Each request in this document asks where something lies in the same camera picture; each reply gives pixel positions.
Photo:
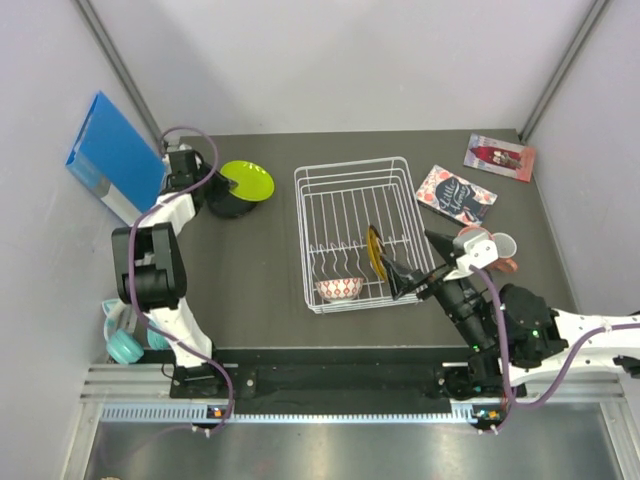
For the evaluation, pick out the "lime green plate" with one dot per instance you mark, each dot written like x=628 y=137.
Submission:
x=253 y=182

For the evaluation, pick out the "teal object behind arm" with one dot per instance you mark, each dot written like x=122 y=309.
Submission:
x=121 y=345

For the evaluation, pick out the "pink plastic cup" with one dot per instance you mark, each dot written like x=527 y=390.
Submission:
x=472 y=229

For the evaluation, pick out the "red purple book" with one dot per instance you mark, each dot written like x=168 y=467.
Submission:
x=502 y=158

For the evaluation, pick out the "white wire dish rack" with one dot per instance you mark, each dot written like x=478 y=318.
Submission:
x=335 y=205

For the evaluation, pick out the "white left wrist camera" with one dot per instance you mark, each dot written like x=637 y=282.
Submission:
x=175 y=147

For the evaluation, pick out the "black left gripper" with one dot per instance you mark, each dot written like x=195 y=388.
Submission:
x=222 y=184

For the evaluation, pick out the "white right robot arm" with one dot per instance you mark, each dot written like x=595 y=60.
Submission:
x=513 y=334

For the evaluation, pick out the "red patterned white bowl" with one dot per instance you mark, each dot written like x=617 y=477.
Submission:
x=339 y=290

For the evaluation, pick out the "blue folder box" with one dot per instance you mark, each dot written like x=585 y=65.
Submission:
x=114 y=162

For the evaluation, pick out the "yellow plate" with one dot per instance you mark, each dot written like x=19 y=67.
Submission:
x=375 y=251

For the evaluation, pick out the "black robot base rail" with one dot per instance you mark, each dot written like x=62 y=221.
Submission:
x=435 y=372

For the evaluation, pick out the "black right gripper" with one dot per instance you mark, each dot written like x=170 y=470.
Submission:
x=401 y=283

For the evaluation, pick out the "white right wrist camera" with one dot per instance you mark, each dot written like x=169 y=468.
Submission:
x=472 y=252

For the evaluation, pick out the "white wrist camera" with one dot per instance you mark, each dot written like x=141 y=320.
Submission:
x=175 y=147
x=472 y=252

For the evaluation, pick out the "Little Women book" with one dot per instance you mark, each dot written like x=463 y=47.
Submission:
x=455 y=197

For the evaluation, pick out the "black plate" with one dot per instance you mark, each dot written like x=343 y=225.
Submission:
x=228 y=206

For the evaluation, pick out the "grey slotted cable duct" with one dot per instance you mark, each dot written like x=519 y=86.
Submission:
x=460 y=413

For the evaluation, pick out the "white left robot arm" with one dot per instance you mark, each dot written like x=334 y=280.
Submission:
x=151 y=276

